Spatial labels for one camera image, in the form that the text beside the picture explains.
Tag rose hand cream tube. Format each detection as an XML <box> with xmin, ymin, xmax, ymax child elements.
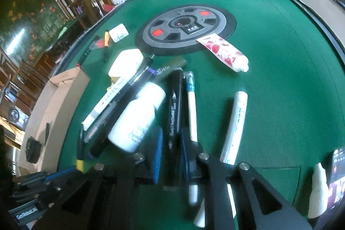
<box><xmin>196</xmin><ymin>33</ymin><xmax>249</xmax><ymax>72</ymax></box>

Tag smartphone with lit screen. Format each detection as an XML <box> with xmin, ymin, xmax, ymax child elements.
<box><xmin>314</xmin><ymin>147</ymin><xmax>344</xmax><ymax>229</ymax></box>

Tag black red-tipped pen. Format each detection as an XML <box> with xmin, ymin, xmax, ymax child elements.
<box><xmin>76</xmin><ymin>35</ymin><xmax>100</xmax><ymax>67</ymax></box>

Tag black round fan part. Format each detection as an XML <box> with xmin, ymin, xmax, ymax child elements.
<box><xmin>25</xmin><ymin>136</ymin><xmax>42</xmax><ymax>164</ymax></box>

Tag clear red lighter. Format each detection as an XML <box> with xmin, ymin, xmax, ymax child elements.
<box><xmin>89</xmin><ymin>39</ymin><xmax>105</xmax><ymax>51</ymax></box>

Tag white ointment tube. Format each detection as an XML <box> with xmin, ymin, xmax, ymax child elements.
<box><xmin>194</xmin><ymin>91</ymin><xmax>248</xmax><ymax>228</ymax></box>

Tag round grey table centre console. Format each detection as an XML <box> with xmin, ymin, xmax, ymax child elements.
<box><xmin>135</xmin><ymin>4</ymin><xmax>237</xmax><ymax>57</ymax></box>

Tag cream box with yellow keychain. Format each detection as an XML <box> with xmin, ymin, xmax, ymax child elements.
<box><xmin>108</xmin><ymin>49</ymin><xmax>143</xmax><ymax>85</ymax></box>

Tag blue capped white pen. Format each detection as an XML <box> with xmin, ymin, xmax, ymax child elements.
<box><xmin>184</xmin><ymin>71</ymin><xmax>198</xmax><ymax>206</ymax></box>

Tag black marker pen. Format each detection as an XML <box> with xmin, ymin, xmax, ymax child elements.
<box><xmin>164</xmin><ymin>68</ymin><xmax>184</xmax><ymax>191</ymax></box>

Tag yellow black pen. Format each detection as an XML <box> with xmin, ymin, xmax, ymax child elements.
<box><xmin>76</xmin><ymin>123</ymin><xmax>85</xmax><ymax>172</ymax></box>
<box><xmin>103</xmin><ymin>30</ymin><xmax>110</xmax><ymax>63</ymax></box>

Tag dark green small device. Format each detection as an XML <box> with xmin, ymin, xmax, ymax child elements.
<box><xmin>155</xmin><ymin>56</ymin><xmax>187</xmax><ymax>81</ymax></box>

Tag white dropper bottle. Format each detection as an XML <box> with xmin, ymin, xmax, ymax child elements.
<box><xmin>307</xmin><ymin>163</ymin><xmax>329</xmax><ymax>219</ymax></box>

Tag black purple-capped marker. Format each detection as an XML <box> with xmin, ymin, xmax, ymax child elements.
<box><xmin>88</xmin><ymin>67</ymin><xmax>156</xmax><ymax>159</ymax></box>

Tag white pill bottle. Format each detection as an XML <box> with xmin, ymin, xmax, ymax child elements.
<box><xmin>108</xmin><ymin>82</ymin><xmax>165</xmax><ymax>153</ymax></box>

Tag large floral painting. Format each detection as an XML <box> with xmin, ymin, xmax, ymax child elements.
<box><xmin>1</xmin><ymin>0</ymin><xmax>70</xmax><ymax>65</ymax></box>

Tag cardboard tray box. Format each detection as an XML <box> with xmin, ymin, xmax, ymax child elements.
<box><xmin>16</xmin><ymin>67</ymin><xmax>90</xmax><ymax>176</ymax></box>

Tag white marker pen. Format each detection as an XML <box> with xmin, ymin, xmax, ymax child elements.
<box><xmin>82</xmin><ymin>71</ymin><xmax>136</xmax><ymax>131</ymax></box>

